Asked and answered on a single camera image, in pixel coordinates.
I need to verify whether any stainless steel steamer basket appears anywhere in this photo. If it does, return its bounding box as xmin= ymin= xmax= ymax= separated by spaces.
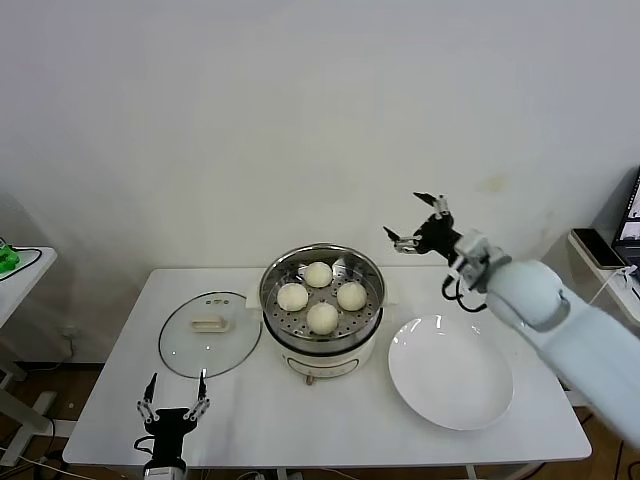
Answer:
xmin=247 ymin=243 xmax=404 ymax=351

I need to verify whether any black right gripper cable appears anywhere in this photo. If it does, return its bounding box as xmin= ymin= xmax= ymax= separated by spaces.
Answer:
xmin=441 ymin=272 xmax=489 ymax=312

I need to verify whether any large white round plate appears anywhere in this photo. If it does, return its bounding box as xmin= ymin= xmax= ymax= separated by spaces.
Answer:
xmin=388 ymin=313 xmax=515 ymax=432

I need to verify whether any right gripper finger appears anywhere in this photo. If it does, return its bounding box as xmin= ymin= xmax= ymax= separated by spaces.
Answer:
xmin=412 ymin=191 xmax=451 ymax=221
xmin=382 ymin=225 xmax=421 ymax=251

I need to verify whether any round glass pot lid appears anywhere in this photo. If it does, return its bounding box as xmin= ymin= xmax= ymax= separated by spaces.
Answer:
xmin=158 ymin=291 xmax=265 ymax=379

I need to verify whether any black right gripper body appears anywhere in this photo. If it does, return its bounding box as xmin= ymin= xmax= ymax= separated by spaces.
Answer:
xmin=417 ymin=214 xmax=469 ymax=266

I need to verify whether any green plastic bottle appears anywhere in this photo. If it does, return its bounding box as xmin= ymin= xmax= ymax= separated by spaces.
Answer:
xmin=0 ymin=233 xmax=24 ymax=274

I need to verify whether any thin black cable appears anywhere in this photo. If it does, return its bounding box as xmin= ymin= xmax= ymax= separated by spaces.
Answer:
xmin=10 ymin=243 xmax=45 ymax=274

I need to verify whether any white steamed baozi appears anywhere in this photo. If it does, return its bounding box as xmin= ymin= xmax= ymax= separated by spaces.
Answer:
xmin=305 ymin=302 xmax=340 ymax=335
xmin=277 ymin=283 xmax=310 ymax=311
xmin=336 ymin=281 xmax=369 ymax=311
xmin=304 ymin=261 xmax=334 ymax=289

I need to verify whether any white charging cable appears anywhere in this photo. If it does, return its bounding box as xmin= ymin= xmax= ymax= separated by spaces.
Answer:
xmin=589 ymin=267 xmax=640 ymax=306

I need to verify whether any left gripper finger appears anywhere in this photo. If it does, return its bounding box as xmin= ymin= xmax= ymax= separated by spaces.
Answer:
xmin=183 ymin=368 xmax=211 ymax=421
xmin=135 ymin=372 xmax=157 ymax=426

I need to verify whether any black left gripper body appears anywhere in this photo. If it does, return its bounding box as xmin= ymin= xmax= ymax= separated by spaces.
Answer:
xmin=144 ymin=407 xmax=201 ymax=464

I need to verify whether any white side table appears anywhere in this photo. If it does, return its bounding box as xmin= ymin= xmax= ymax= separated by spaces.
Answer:
xmin=567 ymin=229 xmax=640 ymax=326
xmin=0 ymin=245 xmax=76 ymax=454

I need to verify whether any black phone tan case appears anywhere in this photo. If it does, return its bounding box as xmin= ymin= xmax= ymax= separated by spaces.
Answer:
xmin=572 ymin=228 xmax=627 ymax=271

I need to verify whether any cream electric cooking pot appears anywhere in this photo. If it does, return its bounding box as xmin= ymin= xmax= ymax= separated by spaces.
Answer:
xmin=254 ymin=307 xmax=396 ymax=387

